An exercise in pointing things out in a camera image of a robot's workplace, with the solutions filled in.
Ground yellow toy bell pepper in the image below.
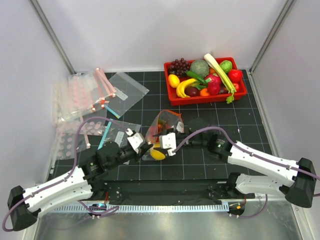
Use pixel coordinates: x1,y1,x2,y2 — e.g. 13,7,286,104
150,149,166,161

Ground orange-zipper clear zip bag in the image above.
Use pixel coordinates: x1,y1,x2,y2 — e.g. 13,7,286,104
142,110,184,161

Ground toy cherry bunch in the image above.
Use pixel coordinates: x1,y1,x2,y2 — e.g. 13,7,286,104
155,118,170,136

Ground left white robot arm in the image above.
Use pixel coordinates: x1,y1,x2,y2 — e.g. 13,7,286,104
2,141,152,232

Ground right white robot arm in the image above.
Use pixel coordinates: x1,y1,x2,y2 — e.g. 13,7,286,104
148,118,320,208

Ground blue-zipper clear zip bag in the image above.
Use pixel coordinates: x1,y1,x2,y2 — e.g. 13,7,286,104
97,120,141,150

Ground clear zip bag on mat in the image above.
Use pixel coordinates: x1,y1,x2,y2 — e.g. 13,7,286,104
107,72,149,119

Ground pink-zipper zip bag stack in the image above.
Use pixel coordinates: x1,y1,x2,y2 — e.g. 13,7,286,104
51,68,116,160

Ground orange toy carrot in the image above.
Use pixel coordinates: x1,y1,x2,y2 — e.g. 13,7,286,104
200,88,210,97

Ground dark red toy apple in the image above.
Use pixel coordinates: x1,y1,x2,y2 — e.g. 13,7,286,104
184,86,200,97

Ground pink toy dragon fruit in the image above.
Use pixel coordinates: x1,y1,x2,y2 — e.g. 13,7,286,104
204,73,222,87

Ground toy celery stalk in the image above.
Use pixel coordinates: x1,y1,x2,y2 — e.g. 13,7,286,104
204,53,236,104

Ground red toy strawberry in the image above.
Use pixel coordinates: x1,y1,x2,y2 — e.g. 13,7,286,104
233,83,240,92

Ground yellow toy banana bunch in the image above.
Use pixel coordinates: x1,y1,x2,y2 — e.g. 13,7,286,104
176,78,198,98

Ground green toy pea pod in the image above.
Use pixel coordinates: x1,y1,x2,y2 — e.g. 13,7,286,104
186,70,207,85

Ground yellow toy lemon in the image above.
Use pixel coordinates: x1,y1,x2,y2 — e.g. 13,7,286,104
168,74,180,89

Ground red toy tomato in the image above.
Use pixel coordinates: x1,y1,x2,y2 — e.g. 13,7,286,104
227,69,243,84

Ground green toy melon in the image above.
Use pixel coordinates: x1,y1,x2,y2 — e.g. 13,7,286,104
189,59,210,78

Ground green toy custard apple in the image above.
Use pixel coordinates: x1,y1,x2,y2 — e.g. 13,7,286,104
219,60,233,74

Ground dark purple toy grapes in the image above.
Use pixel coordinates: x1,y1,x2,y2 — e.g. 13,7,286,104
168,58,191,78

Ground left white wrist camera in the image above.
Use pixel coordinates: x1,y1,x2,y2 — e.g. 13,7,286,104
125,128,145,154

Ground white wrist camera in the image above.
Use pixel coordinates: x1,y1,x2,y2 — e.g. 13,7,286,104
125,128,145,154
159,132,177,157

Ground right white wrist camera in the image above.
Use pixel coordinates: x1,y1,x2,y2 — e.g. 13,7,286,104
159,132,177,157

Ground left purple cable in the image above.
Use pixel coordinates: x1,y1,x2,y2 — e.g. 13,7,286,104
1,116,131,232

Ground purple cable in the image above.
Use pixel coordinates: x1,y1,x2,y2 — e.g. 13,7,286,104
1,116,131,232
172,126,320,219

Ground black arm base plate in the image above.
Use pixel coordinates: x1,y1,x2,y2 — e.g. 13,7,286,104
81,179,245,206

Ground aluminium cable duct rail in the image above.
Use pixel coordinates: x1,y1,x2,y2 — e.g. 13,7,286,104
29,179,305,214

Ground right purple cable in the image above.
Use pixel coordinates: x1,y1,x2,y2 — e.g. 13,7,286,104
172,126,320,219

